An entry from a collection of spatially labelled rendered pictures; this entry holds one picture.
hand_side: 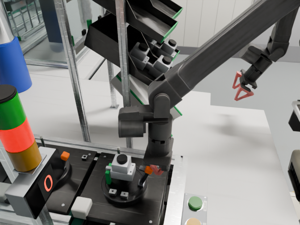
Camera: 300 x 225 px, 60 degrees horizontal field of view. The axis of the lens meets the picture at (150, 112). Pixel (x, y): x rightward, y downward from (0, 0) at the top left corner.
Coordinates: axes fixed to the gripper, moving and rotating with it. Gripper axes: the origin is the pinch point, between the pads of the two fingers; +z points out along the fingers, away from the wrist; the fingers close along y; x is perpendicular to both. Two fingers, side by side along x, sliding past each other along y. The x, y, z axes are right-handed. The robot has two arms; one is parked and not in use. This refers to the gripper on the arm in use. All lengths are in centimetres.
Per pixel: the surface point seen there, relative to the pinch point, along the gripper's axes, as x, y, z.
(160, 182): 0.2, -3.4, 8.9
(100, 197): -16.0, 5.4, 9.0
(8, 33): -84, -59, -11
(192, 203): 10.5, 1.9, 8.6
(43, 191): -19.3, 20.7, -13.8
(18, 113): -19.7, 19.5, -32.0
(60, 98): -61, -54, 20
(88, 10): -67, -116, -8
